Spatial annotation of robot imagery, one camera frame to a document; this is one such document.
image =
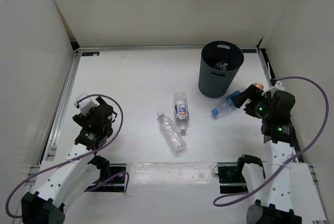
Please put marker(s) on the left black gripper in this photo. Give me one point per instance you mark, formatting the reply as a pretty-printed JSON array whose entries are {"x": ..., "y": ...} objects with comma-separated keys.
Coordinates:
[{"x": 84, "y": 120}]

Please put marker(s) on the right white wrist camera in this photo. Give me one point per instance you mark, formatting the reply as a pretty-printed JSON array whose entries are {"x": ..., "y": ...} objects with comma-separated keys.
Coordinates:
[{"x": 274, "y": 85}]

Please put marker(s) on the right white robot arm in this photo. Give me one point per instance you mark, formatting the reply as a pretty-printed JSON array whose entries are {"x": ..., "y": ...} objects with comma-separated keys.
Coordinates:
[{"x": 269, "y": 183}]

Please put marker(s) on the clear plastic bottle white cap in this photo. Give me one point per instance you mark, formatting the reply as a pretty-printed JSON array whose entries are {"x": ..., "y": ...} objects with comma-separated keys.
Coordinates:
[{"x": 171, "y": 134}]

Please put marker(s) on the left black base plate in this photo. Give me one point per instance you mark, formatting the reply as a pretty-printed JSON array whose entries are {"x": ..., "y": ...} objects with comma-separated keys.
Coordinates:
[{"x": 115, "y": 181}]

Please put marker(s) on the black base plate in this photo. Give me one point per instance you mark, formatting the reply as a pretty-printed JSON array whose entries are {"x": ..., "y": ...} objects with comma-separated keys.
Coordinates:
[
  {"x": 115, "y": 181},
  {"x": 231, "y": 181}
]

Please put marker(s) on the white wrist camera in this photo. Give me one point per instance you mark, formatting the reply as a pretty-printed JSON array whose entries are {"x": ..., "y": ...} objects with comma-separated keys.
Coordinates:
[
  {"x": 274, "y": 85},
  {"x": 85, "y": 106}
]

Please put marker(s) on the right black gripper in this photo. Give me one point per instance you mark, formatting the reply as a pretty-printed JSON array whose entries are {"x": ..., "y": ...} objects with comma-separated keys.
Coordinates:
[{"x": 251, "y": 92}]

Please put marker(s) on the dark blue waste bin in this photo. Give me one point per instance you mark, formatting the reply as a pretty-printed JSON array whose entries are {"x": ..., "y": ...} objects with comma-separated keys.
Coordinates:
[{"x": 214, "y": 83}]

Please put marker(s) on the bottle inside bin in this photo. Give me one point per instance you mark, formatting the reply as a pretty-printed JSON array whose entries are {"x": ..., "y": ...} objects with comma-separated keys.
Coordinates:
[{"x": 222, "y": 66}]

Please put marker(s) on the short labelled plastic bottle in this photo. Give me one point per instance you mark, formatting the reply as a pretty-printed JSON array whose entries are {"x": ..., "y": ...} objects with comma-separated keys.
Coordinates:
[{"x": 181, "y": 112}]

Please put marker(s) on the blue label plastic bottle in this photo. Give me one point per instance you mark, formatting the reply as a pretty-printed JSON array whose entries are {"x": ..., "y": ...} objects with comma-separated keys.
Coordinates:
[{"x": 226, "y": 106}]

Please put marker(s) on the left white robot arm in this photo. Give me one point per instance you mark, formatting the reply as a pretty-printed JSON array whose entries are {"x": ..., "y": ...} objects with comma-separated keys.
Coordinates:
[{"x": 82, "y": 166}]

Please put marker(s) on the left aluminium frame rail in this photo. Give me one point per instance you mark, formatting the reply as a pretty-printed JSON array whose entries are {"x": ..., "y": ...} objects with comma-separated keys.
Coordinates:
[{"x": 55, "y": 131}]

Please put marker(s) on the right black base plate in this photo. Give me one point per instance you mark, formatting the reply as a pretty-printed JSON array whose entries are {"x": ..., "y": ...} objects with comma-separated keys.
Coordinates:
[{"x": 231, "y": 181}]

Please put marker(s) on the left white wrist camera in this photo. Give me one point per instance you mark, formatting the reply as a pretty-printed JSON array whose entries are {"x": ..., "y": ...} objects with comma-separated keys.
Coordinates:
[{"x": 85, "y": 106}]

